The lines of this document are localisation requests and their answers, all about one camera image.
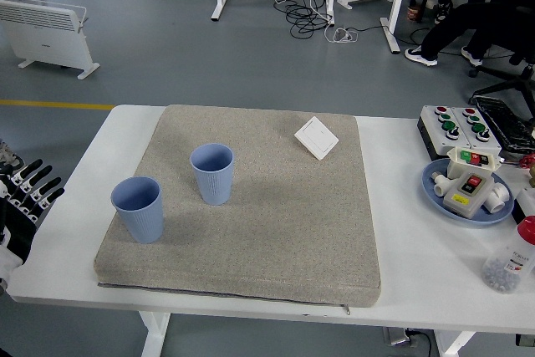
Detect white push-button control box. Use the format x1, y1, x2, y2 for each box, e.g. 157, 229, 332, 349
416, 105, 467, 161
459, 105, 502, 154

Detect grey-brown cushion mat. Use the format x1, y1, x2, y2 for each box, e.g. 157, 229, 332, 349
92, 105, 382, 316

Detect beige red-black switch box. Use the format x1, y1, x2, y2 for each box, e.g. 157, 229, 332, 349
442, 171, 497, 220

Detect black keyboard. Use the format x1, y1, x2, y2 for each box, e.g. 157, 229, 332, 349
474, 96, 535, 152

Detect blue round plate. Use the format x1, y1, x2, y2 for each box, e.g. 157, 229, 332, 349
420, 159, 515, 228

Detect white wall switch plate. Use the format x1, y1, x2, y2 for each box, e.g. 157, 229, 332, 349
293, 116, 339, 161

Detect white plastic pipe fitting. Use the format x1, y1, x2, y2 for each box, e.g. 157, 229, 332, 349
484, 182, 513, 214
432, 171, 455, 198

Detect black office chair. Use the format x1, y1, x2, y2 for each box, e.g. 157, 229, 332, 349
466, 49, 535, 120

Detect white green-red switch box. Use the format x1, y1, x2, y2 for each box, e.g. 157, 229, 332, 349
446, 146, 502, 181

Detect blue ribbed plastic cup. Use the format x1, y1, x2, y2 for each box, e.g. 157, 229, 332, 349
110, 176, 165, 244
190, 143, 236, 207

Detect white table leg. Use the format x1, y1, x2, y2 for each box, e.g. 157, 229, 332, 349
434, 329, 476, 357
140, 310, 172, 357

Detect red-lidded clear screw jar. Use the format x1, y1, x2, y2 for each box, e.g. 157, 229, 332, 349
480, 215, 535, 294

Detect white charger with cable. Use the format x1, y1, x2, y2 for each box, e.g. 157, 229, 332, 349
324, 24, 360, 44

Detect white panel heater, wide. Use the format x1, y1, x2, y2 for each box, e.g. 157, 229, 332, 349
0, 0, 101, 80

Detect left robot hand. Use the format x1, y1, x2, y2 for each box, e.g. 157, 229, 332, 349
0, 159, 66, 283

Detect person's shoe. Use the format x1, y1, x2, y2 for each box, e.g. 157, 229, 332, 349
0, 139, 26, 170

